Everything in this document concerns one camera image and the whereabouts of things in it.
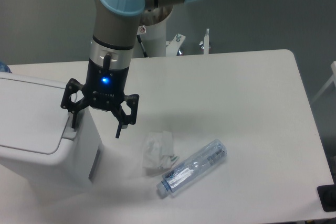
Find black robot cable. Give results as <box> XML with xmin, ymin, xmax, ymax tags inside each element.
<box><xmin>136</xmin><ymin>34</ymin><xmax>149</xmax><ymax>58</ymax></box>

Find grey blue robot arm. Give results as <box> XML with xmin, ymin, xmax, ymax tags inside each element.
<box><xmin>60</xmin><ymin>0</ymin><xmax>197</xmax><ymax>129</ymax></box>

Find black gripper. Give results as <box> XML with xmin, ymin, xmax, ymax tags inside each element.
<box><xmin>60</xmin><ymin>60</ymin><xmax>140</xmax><ymax>139</ymax></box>

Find black clamp on table edge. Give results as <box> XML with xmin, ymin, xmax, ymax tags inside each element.
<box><xmin>317</xmin><ymin>184</ymin><xmax>335</xmax><ymax>212</ymax></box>

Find clear plastic water bottle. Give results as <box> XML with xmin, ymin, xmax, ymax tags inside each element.
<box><xmin>156</xmin><ymin>139</ymin><xmax>227</xmax><ymax>198</ymax></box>

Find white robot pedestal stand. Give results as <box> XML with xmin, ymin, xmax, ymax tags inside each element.
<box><xmin>132</xmin><ymin>6</ymin><xmax>186</xmax><ymax>58</ymax></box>

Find crumpled white paper wrapper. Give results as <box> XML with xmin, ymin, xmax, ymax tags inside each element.
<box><xmin>142</xmin><ymin>131</ymin><xmax>180</xmax><ymax>176</ymax></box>

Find white push-lid trash can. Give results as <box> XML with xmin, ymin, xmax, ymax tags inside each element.
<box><xmin>1</xmin><ymin>72</ymin><xmax>104</xmax><ymax>195</ymax></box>

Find blue plastic item at left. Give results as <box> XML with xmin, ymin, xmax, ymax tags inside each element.
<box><xmin>0</xmin><ymin>61</ymin><xmax>12</xmax><ymax>73</ymax></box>

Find white frame at right edge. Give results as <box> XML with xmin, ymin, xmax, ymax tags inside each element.
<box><xmin>311</xmin><ymin>61</ymin><xmax>336</xmax><ymax>104</ymax></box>

